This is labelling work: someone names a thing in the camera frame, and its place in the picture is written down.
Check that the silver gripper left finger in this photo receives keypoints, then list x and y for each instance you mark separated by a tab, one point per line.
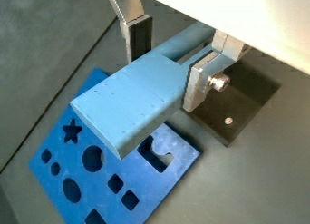
137	27

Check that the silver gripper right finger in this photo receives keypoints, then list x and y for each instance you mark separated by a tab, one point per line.
206	74

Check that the light blue square-circle peg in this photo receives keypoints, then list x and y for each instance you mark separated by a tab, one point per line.
130	104

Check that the black curved fixture stand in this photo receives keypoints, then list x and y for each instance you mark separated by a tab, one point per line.
226	111

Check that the blue foam shape-sorter block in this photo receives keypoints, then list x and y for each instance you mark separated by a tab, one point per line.
98	189

